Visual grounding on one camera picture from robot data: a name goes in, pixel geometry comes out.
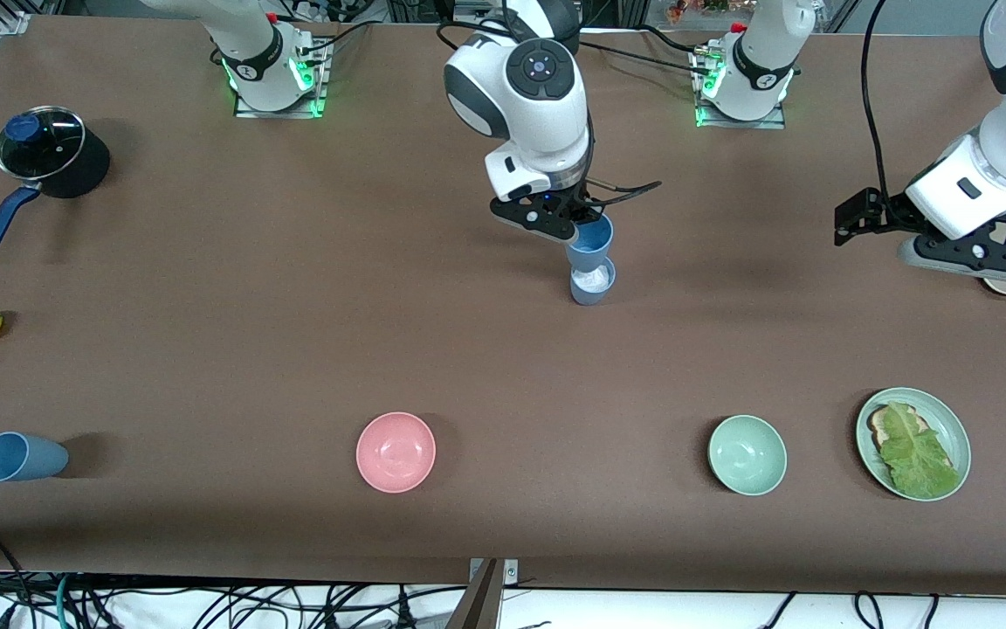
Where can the white filling in cup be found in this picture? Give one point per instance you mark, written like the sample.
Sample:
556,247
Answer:
592,279

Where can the bright blue plastic cup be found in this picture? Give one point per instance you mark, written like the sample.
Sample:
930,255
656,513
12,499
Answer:
592,240

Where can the toast slice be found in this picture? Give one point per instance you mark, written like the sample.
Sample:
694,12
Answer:
880,426

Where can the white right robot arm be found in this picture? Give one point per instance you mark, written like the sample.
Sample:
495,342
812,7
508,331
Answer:
538,114

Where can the mint green plate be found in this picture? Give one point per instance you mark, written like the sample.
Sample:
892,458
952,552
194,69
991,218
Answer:
948,419

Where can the pink bowl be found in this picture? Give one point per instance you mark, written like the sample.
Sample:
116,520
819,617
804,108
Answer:
396,452

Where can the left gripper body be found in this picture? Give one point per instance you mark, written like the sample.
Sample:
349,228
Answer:
894,211

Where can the dusty blue plastic cup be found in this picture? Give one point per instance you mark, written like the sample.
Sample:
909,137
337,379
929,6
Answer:
23,457
590,293

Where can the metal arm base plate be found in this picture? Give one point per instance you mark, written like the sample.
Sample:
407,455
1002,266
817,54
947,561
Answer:
702,100
315,83

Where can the dark metal post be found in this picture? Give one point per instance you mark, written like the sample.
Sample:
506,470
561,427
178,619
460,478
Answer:
478,607

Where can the metal table bracket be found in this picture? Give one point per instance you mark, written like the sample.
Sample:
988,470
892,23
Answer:
512,572

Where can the glass lid with blue knob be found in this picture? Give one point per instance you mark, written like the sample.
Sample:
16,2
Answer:
53,153

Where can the green lettuce leaf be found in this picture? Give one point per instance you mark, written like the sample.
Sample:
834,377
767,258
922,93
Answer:
918,454

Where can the brown tablecloth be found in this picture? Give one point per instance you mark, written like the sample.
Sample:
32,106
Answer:
293,306

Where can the mint green bowl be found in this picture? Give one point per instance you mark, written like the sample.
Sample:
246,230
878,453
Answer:
747,455

